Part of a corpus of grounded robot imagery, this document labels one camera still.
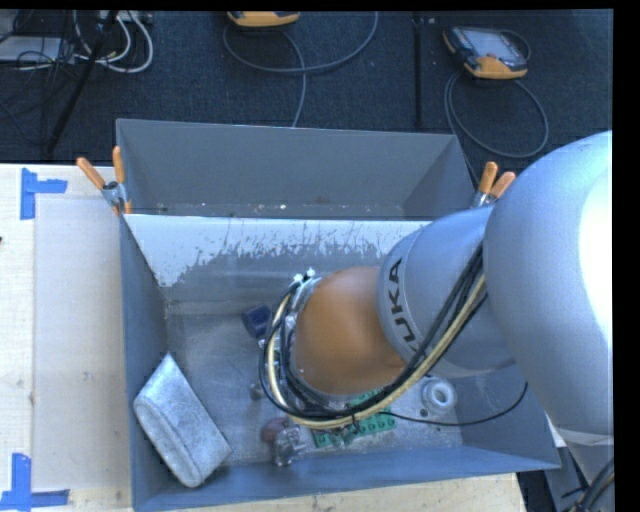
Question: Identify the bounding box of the white ring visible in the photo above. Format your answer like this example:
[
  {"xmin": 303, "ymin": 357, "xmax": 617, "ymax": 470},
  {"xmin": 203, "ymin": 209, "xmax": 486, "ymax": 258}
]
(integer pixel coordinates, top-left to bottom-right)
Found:
[{"xmin": 421, "ymin": 377, "xmax": 457, "ymax": 412}]

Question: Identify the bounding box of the dark blue small block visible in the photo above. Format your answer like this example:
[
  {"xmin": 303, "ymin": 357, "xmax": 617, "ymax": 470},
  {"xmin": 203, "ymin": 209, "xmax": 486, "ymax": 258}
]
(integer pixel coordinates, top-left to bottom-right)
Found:
[{"xmin": 241, "ymin": 304, "xmax": 275, "ymax": 339}]

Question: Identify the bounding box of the grey metal bin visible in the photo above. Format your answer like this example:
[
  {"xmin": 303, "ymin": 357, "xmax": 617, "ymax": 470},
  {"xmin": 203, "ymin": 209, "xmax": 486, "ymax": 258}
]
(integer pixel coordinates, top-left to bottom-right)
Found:
[{"xmin": 114, "ymin": 118, "xmax": 562, "ymax": 512}]

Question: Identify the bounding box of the grey oblong pouch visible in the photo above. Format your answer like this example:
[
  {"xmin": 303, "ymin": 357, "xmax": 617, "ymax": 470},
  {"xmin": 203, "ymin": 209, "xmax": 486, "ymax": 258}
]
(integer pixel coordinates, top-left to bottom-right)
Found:
[{"xmin": 132, "ymin": 352, "xmax": 234, "ymax": 489}]

